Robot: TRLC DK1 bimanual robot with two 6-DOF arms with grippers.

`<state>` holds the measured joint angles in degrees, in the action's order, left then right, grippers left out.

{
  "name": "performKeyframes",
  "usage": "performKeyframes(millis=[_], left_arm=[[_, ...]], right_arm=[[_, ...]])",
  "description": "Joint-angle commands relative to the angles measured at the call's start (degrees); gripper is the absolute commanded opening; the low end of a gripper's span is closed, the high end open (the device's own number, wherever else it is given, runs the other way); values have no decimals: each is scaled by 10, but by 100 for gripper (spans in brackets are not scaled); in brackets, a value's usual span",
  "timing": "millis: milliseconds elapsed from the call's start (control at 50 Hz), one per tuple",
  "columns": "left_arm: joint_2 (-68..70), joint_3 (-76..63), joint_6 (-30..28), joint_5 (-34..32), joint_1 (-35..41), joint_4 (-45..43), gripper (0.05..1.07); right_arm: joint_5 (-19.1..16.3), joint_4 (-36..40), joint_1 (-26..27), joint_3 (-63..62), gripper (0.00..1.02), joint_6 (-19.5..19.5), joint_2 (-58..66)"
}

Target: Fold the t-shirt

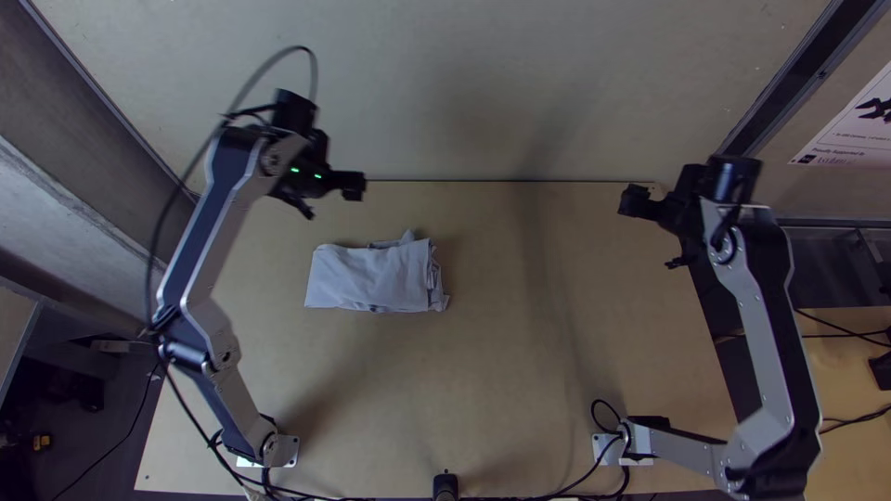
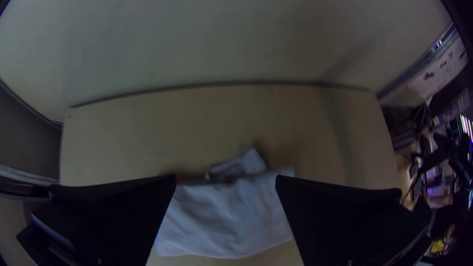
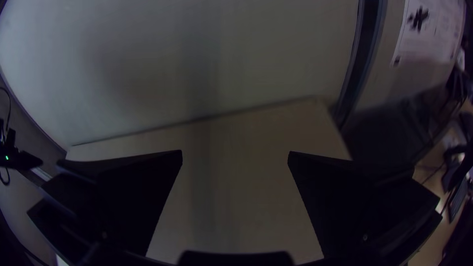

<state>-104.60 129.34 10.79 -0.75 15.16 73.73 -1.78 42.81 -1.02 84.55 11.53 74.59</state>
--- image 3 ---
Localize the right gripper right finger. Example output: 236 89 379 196
287 150 443 260

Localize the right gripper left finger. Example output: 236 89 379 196
27 149 184 259

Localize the dark metal frame post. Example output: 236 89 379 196
330 0 388 128

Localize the white wall poster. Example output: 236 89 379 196
390 0 467 70

